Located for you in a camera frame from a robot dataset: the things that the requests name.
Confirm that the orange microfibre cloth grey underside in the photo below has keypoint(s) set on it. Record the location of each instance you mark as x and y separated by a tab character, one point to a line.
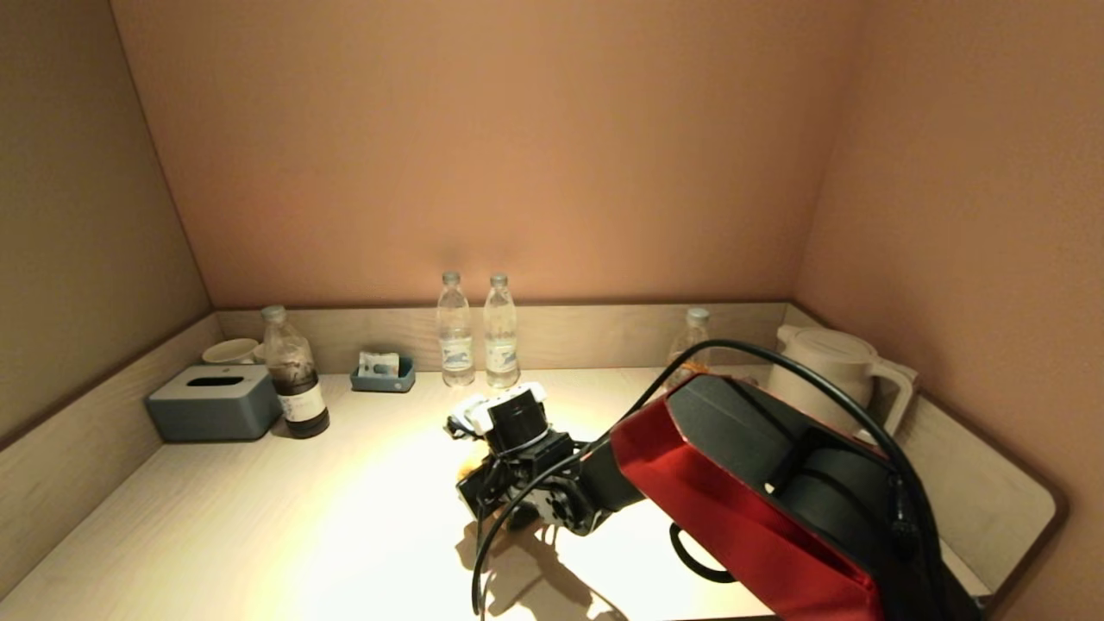
468	472

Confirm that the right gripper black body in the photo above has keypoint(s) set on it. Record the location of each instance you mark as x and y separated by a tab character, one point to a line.
522	423

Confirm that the amber tea bottle white cap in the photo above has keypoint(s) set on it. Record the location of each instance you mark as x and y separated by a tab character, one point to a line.
693	336

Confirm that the sachet packets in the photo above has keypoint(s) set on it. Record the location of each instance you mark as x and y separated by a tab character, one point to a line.
378	365

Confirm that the small blue tray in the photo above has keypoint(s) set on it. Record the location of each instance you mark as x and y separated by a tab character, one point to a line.
384	383

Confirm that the white electric kettle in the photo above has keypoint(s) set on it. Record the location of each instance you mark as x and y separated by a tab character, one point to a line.
828	371

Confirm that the dark liquid bottle white label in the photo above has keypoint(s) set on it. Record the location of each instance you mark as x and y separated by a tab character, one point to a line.
297	388

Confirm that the clear water bottle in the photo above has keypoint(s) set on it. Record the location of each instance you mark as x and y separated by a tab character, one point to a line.
500	336
454	332

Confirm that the white ceramic cup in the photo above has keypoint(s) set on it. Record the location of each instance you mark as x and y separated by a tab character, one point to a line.
231	352

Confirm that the grey-blue tissue box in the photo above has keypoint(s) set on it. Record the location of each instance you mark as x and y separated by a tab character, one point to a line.
211	410

